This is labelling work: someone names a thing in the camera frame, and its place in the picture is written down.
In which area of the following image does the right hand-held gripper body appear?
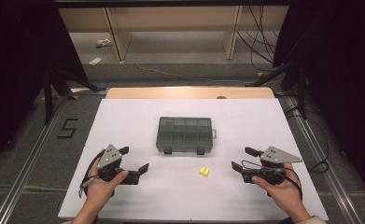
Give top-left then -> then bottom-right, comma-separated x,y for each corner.
241,146 -> 303,187

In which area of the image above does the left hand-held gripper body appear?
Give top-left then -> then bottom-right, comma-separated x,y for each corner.
96,143 -> 140,187

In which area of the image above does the grey plastic compartment box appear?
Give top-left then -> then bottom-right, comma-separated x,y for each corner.
155,116 -> 218,156

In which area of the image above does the person's left hand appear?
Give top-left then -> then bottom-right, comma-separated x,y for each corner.
86,149 -> 130,209

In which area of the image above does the person's right hand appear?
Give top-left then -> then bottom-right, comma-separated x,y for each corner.
251,163 -> 304,214

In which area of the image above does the white board sheet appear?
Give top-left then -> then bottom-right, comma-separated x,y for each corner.
57,98 -> 330,222

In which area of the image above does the light wooden table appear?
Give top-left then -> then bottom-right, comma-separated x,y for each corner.
105,87 -> 276,100

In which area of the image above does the black tripod stand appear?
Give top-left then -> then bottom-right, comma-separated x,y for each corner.
41,66 -> 106,125
245,60 -> 309,119

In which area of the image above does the dark curtain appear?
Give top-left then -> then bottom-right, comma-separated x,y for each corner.
273,0 -> 365,203
0,0 -> 88,175

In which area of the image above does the beige wooden shelf unit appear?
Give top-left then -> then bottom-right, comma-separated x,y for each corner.
58,5 -> 290,62

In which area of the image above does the black floor cable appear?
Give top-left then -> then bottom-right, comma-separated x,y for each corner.
284,102 -> 330,174

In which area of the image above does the aluminium floor rail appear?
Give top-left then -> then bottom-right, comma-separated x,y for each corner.
0,88 -> 108,224
279,96 -> 363,224

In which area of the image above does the bundle of black hanging cables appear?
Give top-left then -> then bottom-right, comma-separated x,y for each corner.
236,5 -> 279,64

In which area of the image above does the black frame beam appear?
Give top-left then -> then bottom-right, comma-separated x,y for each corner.
53,0 -> 291,7

